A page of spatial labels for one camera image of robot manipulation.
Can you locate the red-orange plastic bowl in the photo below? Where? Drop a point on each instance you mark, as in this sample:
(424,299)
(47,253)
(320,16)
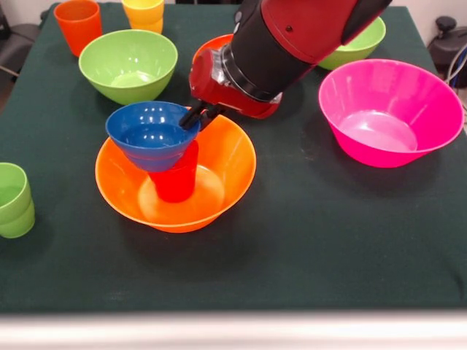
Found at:
(209,45)

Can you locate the large orange plastic bowl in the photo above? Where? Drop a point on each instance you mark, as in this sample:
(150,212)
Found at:
(226,164)

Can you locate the large pink plastic bowl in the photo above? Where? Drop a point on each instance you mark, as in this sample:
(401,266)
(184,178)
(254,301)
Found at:
(386,109)

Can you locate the dark green table cloth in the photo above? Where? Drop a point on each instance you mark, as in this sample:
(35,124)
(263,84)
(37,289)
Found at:
(328,237)

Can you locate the small blue plastic bowl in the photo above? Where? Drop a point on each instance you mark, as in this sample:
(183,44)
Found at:
(146,146)

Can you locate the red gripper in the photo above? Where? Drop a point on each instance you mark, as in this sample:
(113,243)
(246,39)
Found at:
(202,82)

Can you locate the yellow plastic cup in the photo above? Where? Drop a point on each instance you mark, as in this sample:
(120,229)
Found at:
(151,27)
(142,11)

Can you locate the red plastic cup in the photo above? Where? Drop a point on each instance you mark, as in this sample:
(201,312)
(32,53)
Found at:
(175,186)

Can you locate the orange-red plastic cup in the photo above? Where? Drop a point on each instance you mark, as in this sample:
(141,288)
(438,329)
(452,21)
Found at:
(78,29)

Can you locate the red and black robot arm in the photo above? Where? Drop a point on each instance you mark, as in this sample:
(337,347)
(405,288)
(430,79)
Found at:
(292,33)

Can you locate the green plastic cup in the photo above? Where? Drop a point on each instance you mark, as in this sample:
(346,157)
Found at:
(14,189)
(18,228)

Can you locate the green plastic bowl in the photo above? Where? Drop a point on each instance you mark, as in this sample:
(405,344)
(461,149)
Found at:
(109,54)
(361,47)

